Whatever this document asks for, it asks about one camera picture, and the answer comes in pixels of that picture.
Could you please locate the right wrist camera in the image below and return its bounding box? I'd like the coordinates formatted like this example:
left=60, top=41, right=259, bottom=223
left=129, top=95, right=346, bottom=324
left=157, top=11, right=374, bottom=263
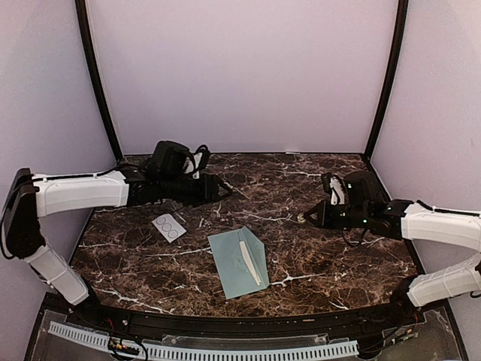
left=321, top=172, right=346, bottom=205

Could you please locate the white sticker seal sheet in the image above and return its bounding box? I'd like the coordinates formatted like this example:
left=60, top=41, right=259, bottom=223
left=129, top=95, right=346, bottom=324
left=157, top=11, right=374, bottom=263
left=152, top=214, right=186, bottom=243

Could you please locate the black corner post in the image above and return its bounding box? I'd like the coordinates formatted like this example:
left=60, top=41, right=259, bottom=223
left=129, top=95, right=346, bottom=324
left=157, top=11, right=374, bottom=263
left=74, top=0, right=123, bottom=162
left=363, top=0, right=409, bottom=162

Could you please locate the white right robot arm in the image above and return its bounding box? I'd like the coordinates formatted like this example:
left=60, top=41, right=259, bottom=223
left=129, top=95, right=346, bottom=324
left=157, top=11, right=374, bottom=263
left=299, top=171, right=480, bottom=326

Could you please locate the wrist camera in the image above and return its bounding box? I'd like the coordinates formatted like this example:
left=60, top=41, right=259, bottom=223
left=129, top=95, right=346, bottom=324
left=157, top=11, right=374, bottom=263
left=183, top=144, right=211, bottom=180
left=321, top=172, right=346, bottom=205

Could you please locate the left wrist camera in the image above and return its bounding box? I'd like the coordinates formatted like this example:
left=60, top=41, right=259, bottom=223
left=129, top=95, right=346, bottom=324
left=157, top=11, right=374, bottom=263
left=183, top=144, right=211, bottom=180

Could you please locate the white letter sheet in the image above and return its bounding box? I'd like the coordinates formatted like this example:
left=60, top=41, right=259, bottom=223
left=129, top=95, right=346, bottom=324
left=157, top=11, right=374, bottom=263
left=239, top=241, right=261, bottom=286

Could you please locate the black right corner post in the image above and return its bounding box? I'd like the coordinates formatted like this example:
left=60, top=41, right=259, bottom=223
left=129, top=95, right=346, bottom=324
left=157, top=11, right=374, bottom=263
left=363, top=0, right=409, bottom=162

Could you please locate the white slotted cable duct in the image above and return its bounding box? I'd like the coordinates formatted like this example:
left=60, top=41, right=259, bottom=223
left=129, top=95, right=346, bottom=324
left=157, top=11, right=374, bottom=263
left=48, top=321, right=358, bottom=360

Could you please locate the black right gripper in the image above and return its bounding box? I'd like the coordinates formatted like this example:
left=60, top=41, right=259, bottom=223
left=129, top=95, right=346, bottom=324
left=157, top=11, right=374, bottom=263
left=304, top=199, right=371, bottom=230

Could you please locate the black front rail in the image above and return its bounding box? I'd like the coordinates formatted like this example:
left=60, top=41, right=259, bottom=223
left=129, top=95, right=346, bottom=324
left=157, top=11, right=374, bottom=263
left=68, top=301, right=451, bottom=340

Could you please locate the light blue paper envelope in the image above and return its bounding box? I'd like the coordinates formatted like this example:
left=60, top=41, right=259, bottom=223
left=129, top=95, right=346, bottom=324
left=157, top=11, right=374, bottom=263
left=207, top=226, right=270, bottom=299

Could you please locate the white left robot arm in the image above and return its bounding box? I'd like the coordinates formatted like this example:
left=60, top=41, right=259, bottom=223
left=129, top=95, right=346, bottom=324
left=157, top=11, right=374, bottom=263
left=1, top=141, right=232, bottom=328

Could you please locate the black left corner post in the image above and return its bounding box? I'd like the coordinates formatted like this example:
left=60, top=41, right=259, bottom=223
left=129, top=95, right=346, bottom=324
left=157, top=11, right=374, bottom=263
left=74, top=0, right=123, bottom=162

